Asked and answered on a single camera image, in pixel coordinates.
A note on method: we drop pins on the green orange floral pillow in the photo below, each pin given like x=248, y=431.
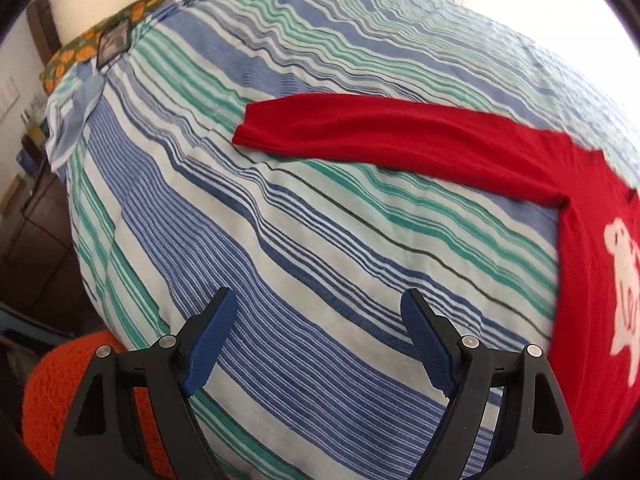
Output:
x=75, y=54

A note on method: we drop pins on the orange fluffy cushion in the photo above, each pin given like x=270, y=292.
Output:
x=50, y=390

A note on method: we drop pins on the blue green striped bed blanket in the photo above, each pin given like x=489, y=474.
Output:
x=300, y=260

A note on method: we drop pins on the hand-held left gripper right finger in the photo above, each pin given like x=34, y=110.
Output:
x=425, y=345

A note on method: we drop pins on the dark wooden cabinet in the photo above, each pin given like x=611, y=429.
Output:
x=35, y=240

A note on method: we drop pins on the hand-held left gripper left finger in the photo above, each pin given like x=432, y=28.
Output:
x=212, y=350

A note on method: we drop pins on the light blue cloth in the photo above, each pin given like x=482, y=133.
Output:
x=75, y=110

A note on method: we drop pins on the small dark framed picture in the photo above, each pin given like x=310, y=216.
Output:
x=114, y=42

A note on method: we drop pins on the red sweater with white print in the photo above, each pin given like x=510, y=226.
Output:
x=400, y=135

